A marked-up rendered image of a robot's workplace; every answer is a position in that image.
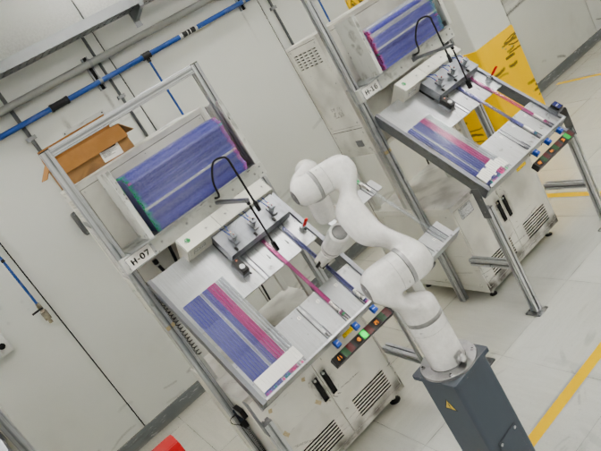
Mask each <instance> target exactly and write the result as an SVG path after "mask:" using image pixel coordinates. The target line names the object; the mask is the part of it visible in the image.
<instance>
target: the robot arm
mask: <svg viewBox="0 0 601 451"><path fill-rule="evenodd" d="M357 176H358V174H357V168H356V166H355V164H354V163H353V161H352V160H351V159H350V158H349V157H347V156H345V155H334V156H332V157H330V158H328V159H326V160H324V161H323V162H321V163H320V164H317V163H316V162H314V161H312V160H308V159H304V160H302V161H300V162H299V163H298V164H297V166H296V168H295V174H294V175H293V177H292V179H291V182H290V194H291V197H292V199H293V200H294V201H295V202H296V203H297V204H298V205H300V206H309V209H310V211H311V214H312V216H313V217H314V219H315V220H316V221H317V222H318V223H319V224H321V225H325V224H328V223H330V222H332V221H333V220H334V219H336V218H337V222H336V224H333V225H331V226H330V228H329V230H328V232H327V234H326V237H325V240H324V241H323V243H322V245H321V251H320V253H319V254H318V255H317V256H316V258H315V262H318V264H317V265H316V268H319V267H321V268H322V269H324V268H325V266H326V264H327V265H328V264H329V262H330V261H331V260H332V259H333V258H336V257H338V256H339V255H340V254H341V252H342V250H343V247H344V245H345V244H346V243H347V241H348V239H349V237H351V238H352V239H353V240H354V241H355V242H357V243H359V244H362V245H364V246H368V247H383V248H387V249H388V250H390V252H389V253H387V254H386V255H385V256H384V257H383V258H381V259H380V260H378V261H377V262H375V263H374V264H372V265H371V266H370V267H369V268H367V269H366V270H365V271H364V272H363V274H362V276H361V278H360V286H361V290H362V292H363V293H364V294H365V296H366V297H368V298H369V299H370V300H371V301H372V302H374V303H377V304H379V305H382V306H385V307H388V308H391V309H393V310H395V311H397V312H398V313H399V314H400V315H401V316H402V319H403V320H404V322H405V324H406V325H407V327H408V329H409V330H410V332H411V334H412V335H413V337H414V339H415V341H416V342H417V344H418V346H419V348H420V350H421V352H422V353H423V354H424V356H425V357H424V358H423V360H422V362H421V364H420V371H421V373H422V375H423V377H424V378H425V379H427V380H428V381H431V382H435V383H442V382H447V381H451V380H453V379H457V378H458V377H460V376H462V375H463V374H465V373H466V372H467V371H468V370H469V369H470V368H471V367H472V366H473V364H474V363H475V361H476V359H477V356H478V352H477V349H476V347H475V345H474V344H473V343H472V342H470V341H468V340H465V339H458V337H457V335H456V334H455V333H454V331H453V328H452V326H451V324H450V323H449V321H448V319H447V317H446V316H445V314H444V312H443V310H442V308H441V306H440V304H439V303H438V301H437V299H436V297H435V296H434V295H433V294H432V293H430V292H429V291H417V292H413V293H407V294H404V293H403V292H404V291H405V290H407V289H408V288H410V287H411V286H412V285H414V284H416V283H417V282H418V281H419V280H420V279H422V278H423V277H425V276H426V275H427V274H428V273H429V272H430V270H431V269H432V267H433V264H434V259H433V256H432V253H431V252H430V250H429V249H428V248H427V246H426V245H424V244H423V243H421V242H419V241H418V240H416V239H414V238H411V237H409V236H408V235H405V234H401V233H398V232H396V231H394V230H392V229H390V228H389V227H387V226H385V225H383V224H382V223H381V222H380V221H378V220H377V219H376V217H375V216H374V215H373V214H372V213H371V212H370V211H369V209H368V208H367V207H366V206H365V204H364V203H363V202H362V201H361V199H360V197H359V195H358V193H357ZM332 191H339V198H338V201H337V204H333V202H332V199H331V197H330V194H329V193H331V192H332Z"/></svg>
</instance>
